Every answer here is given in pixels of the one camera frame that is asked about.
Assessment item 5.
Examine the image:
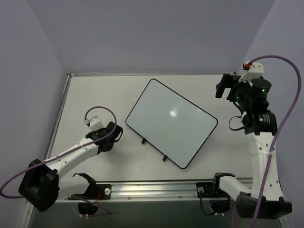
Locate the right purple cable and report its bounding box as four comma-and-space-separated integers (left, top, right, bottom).
232, 55, 302, 228

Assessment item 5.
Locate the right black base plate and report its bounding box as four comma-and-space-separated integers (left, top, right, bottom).
196, 182, 215, 198

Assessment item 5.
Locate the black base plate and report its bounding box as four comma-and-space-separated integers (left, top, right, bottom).
196, 182, 215, 198
93, 183, 112, 200

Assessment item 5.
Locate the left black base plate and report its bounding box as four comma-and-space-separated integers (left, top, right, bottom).
93, 183, 112, 200

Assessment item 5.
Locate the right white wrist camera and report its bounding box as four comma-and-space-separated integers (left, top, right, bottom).
238, 61, 264, 83

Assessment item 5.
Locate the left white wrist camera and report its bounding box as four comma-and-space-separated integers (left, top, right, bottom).
84, 116, 104, 131

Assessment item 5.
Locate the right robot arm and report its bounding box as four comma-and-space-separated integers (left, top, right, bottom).
211, 74, 292, 219

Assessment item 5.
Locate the aluminium front rail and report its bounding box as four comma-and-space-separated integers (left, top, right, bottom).
56, 176, 228, 203

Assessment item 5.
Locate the purple cable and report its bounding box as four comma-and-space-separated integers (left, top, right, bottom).
232, 55, 302, 228
0, 106, 118, 216

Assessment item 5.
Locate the white whiteboard black frame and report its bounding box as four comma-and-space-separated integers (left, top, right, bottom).
125, 78, 219, 169

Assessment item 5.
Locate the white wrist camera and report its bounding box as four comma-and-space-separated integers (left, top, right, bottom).
84, 116, 104, 131
238, 61, 264, 83

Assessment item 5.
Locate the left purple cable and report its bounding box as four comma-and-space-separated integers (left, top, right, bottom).
0, 106, 118, 216

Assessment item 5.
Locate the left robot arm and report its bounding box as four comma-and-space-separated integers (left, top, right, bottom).
18, 122, 123, 212

